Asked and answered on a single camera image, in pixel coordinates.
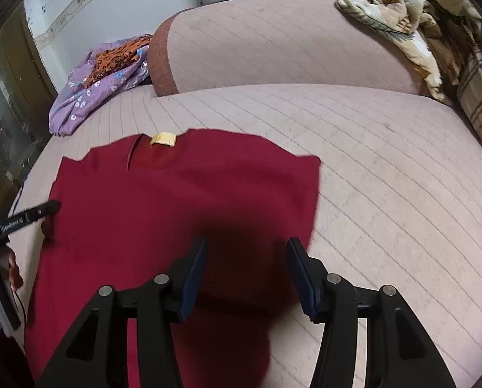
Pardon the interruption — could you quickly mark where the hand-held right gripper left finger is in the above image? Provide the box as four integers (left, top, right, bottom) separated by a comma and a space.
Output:
37, 236, 209, 388

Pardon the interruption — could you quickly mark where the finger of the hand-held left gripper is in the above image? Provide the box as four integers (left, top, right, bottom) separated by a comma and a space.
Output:
20, 200, 62, 227

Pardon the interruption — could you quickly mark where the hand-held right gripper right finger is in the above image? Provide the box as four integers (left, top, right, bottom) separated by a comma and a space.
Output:
286, 237, 457, 388

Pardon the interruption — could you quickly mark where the red shirt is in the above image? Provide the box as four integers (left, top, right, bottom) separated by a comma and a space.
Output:
25, 128, 321, 388

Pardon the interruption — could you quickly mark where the purple floral cloth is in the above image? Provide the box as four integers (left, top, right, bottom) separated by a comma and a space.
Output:
49, 34, 153, 136

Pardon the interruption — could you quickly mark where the wooden cabinet with glass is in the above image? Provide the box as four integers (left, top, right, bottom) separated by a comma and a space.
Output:
0, 16, 59, 219

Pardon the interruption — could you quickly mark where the pink quilted bed mattress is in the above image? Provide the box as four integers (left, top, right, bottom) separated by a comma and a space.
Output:
23, 83, 482, 388

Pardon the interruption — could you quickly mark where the orange patterned cloth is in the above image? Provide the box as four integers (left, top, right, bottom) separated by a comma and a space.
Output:
83, 36, 150, 90

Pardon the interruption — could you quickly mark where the pink bolster cushion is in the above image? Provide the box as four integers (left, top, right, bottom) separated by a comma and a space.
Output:
149, 0, 454, 103

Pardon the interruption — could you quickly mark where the plaid cloth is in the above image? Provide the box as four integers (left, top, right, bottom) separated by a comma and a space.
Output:
447, 28, 482, 162

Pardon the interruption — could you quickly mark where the beige printed blanket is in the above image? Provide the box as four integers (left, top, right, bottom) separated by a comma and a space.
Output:
336, 0, 470, 102

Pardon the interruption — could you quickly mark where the black cable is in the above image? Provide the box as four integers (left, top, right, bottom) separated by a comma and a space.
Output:
12, 285, 28, 346

